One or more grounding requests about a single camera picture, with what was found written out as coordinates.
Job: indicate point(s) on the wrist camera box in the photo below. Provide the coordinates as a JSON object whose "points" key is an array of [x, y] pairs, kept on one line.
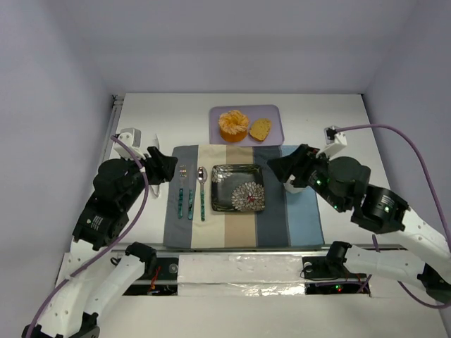
{"points": [[131, 137], [335, 141]]}

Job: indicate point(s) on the spoon with teal handle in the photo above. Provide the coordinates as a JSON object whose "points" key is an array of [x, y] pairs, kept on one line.
{"points": [[202, 177]]}

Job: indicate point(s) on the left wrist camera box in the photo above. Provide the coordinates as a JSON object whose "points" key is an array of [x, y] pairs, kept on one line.
{"points": [[131, 137]]}

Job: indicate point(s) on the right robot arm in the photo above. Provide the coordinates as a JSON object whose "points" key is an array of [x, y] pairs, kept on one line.
{"points": [[344, 184]]}

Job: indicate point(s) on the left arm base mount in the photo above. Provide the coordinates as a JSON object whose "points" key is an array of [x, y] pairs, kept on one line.
{"points": [[162, 281]]}

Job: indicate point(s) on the orange frosted round cake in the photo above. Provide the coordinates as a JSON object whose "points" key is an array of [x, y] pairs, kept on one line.
{"points": [[233, 126]]}

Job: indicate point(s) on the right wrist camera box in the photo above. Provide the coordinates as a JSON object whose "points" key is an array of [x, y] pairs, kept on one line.
{"points": [[335, 141]]}

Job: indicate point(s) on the yellow bread slice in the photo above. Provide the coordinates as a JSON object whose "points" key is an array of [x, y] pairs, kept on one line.
{"points": [[260, 129]]}

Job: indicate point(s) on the white mug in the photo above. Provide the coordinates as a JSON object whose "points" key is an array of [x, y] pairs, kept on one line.
{"points": [[289, 186]]}

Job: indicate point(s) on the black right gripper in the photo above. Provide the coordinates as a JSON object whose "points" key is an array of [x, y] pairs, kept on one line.
{"points": [[298, 169]]}

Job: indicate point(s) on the aluminium rail frame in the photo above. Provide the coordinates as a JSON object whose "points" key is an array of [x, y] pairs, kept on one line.
{"points": [[111, 126]]}

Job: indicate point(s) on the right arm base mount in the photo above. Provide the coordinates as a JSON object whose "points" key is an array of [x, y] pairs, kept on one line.
{"points": [[321, 278]]}

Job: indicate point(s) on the knife with teal handle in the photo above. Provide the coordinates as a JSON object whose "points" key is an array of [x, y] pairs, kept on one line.
{"points": [[190, 193]]}

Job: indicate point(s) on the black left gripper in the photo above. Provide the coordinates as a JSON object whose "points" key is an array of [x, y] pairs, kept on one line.
{"points": [[151, 168]]}

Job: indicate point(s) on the fork with teal handle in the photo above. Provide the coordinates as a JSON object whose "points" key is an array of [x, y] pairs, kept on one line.
{"points": [[182, 176]]}

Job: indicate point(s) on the black floral square plate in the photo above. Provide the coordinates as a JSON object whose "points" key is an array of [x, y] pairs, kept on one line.
{"points": [[237, 188]]}

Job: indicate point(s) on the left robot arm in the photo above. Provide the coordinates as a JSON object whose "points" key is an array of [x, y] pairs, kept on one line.
{"points": [[90, 285]]}

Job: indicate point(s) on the lilac plastic tray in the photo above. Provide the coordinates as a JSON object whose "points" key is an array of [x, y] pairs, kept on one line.
{"points": [[275, 137]]}

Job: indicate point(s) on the striped cloth placemat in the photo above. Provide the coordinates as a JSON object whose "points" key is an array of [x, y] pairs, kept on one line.
{"points": [[288, 220]]}

